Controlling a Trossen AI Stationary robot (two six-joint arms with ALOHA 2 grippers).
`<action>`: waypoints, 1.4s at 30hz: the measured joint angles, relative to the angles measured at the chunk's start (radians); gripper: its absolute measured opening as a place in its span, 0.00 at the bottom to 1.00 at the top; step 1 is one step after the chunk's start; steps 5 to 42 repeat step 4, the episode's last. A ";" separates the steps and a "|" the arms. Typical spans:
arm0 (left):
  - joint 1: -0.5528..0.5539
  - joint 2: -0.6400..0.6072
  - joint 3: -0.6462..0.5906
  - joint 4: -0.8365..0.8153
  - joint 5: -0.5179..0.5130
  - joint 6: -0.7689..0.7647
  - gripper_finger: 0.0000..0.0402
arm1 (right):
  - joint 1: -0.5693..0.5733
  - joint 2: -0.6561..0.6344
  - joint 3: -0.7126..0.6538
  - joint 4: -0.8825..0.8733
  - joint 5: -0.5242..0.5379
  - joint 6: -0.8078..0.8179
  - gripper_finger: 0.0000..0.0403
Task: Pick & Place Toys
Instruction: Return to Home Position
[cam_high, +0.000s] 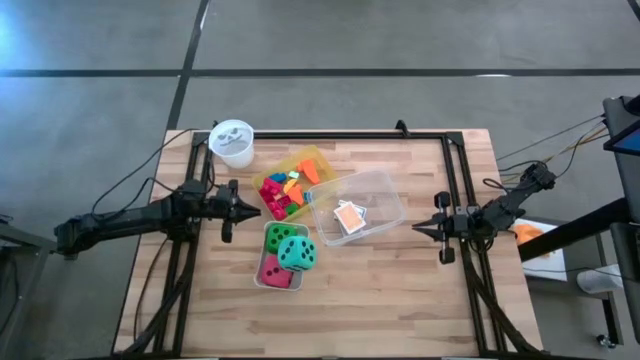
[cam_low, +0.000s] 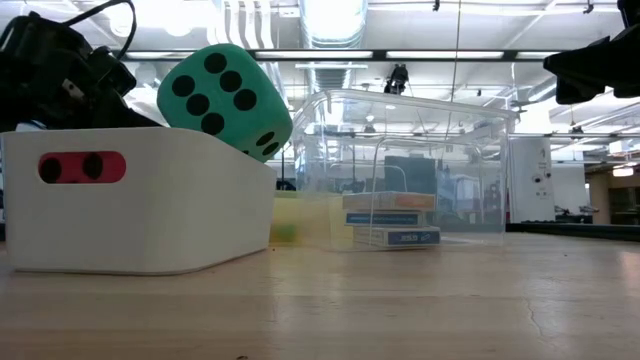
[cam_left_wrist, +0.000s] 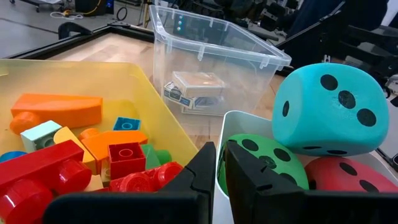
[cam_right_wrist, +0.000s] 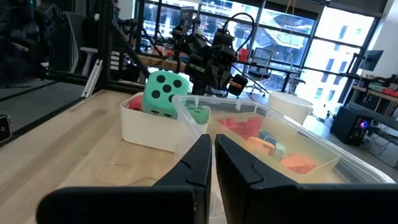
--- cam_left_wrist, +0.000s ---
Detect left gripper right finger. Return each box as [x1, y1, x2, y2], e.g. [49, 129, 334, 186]
[224, 141, 398, 224]

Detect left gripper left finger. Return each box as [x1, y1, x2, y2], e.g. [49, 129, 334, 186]
[43, 141, 217, 224]

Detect pink-red toy brick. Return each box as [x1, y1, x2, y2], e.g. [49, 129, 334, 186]
[108, 161, 184, 192]

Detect small red toy block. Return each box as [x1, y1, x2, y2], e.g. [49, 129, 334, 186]
[108, 142, 147, 180]

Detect green toy brick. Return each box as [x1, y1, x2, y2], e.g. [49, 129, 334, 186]
[141, 143, 172, 170]

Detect pink foam die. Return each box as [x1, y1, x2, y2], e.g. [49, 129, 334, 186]
[304, 156, 398, 194]

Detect green foam die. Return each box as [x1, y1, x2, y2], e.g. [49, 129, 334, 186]
[217, 133, 310, 197]

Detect small blue toy cube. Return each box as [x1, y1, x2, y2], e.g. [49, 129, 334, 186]
[113, 116, 142, 131]

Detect teal foam die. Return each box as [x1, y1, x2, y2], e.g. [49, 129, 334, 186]
[272, 63, 390, 157]

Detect white plastic bin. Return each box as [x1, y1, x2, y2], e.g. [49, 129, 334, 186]
[213, 110, 398, 224]

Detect red toy brick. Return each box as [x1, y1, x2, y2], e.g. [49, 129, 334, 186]
[0, 139, 93, 224]

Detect blue toy block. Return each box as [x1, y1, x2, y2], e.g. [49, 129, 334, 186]
[0, 151, 27, 164]

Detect yellow translucent bin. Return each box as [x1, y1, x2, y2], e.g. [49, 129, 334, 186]
[0, 58, 200, 166]

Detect clear plastic container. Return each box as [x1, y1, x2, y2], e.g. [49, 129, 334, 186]
[149, 4, 292, 118]

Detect blue-print playing card deck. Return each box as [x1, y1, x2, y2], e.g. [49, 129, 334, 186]
[182, 105, 226, 117]

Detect black table clamp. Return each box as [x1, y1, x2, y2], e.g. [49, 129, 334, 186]
[58, 21, 93, 40]

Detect black computer tower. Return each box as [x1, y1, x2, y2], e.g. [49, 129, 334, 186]
[74, 0, 114, 16]

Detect black aluminium table frame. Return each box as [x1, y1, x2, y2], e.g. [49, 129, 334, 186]
[6, 23, 156, 60]

